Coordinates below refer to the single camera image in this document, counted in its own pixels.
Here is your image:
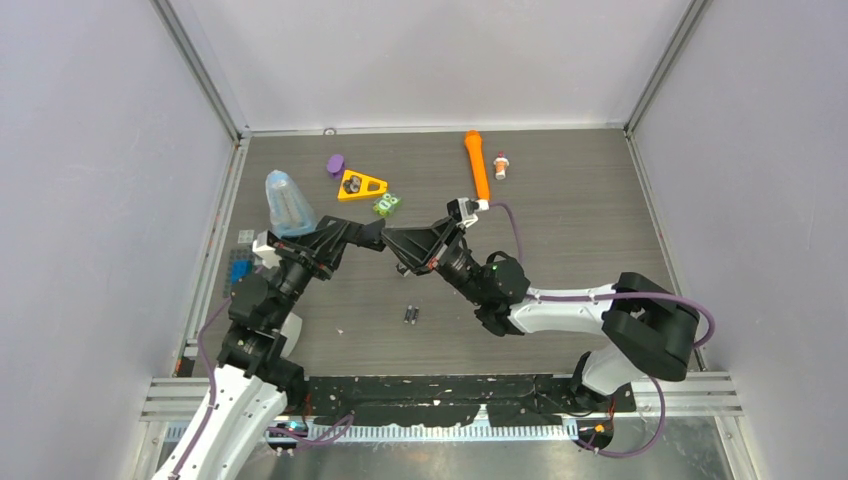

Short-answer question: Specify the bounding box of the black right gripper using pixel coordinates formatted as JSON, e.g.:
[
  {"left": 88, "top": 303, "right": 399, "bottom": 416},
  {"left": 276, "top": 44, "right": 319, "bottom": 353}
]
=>
[{"left": 379, "top": 217, "right": 489, "bottom": 307}]

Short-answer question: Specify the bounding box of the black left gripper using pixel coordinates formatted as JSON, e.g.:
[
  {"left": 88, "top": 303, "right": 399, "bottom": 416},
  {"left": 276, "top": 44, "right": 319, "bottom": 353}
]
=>
[{"left": 268, "top": 219, "right": 351, "bottom": 327}]

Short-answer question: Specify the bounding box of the black remote control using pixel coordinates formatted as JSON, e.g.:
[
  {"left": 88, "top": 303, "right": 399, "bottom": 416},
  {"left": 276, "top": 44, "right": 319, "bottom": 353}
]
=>
[{"left": 358, "top": 218, "right": 386, "bottom": 252}]

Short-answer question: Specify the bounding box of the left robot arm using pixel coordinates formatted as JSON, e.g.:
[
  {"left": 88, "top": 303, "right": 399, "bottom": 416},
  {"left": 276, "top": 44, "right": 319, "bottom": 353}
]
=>
[{"left": 153, "top": 216, "right": 386, "bottom": 479}]

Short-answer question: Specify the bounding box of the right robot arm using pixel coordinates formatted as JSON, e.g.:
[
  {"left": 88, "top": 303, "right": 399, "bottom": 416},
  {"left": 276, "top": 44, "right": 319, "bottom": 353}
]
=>
[{"left": 381, "top": 218, "right": 700, "bottom": 411}]

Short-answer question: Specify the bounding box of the green owl toy block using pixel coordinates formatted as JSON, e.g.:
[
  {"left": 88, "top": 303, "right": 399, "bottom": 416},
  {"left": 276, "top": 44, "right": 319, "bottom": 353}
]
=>
[{"left": 372, "top": 192, "right": 402, "bottom": 218}]

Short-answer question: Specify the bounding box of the yellow triangle shape toy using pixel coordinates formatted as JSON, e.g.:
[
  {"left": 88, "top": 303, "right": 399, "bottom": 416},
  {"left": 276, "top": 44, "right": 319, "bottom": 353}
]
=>
[{"left": 336, "top": 169, "right": 389, "bottom": 202}]

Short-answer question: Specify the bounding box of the blue transparent plastic container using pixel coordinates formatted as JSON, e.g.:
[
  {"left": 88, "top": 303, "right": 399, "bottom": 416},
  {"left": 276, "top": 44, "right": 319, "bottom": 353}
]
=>
[{"left": 265, "top": 170, "right": 317, "bottom": 237}]

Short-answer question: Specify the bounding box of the purple cylinder toy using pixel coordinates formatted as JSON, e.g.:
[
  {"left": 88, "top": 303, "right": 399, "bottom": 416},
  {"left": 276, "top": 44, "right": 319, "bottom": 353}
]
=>
[{"left": 326, "top": 154, "right": 346, "bottom": 179}]

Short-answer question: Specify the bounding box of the blue lego brick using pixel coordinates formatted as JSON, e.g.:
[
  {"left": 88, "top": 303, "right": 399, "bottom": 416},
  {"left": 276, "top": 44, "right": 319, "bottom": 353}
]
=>
[{"left": 229, "top": 260, "right": 254, "bottom": 286}]

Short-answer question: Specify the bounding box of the grey lego baseplate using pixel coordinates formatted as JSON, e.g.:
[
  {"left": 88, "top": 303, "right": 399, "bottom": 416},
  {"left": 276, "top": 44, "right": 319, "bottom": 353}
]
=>
[{"left": 221, "top": 230, "right": 260, "bottom": 298}]

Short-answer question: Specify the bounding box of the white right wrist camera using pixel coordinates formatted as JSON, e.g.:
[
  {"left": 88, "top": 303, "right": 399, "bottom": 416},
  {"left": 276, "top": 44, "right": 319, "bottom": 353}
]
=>
[{"left": 446, "top": 197, "right": 490, "bottom": 229}]

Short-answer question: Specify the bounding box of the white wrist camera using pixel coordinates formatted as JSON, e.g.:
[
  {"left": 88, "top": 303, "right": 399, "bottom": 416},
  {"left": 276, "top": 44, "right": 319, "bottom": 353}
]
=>
[
  {"left": 252, "top": 230, "right": 280, "bottom": 269},
  {"left": 446, "top": 197, "right": 490, "bottom": 229}
]

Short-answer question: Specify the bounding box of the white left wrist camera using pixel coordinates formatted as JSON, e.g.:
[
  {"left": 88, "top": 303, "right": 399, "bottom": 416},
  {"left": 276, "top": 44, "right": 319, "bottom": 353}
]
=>
[{"left": 252, "top": 230, "right": 280, "bottom": 269}]

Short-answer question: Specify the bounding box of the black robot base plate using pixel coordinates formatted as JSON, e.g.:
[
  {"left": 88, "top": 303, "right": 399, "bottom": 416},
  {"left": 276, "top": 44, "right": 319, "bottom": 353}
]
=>
[{"left": 300, "top": 374, "right": 636, "bottom": 427}]

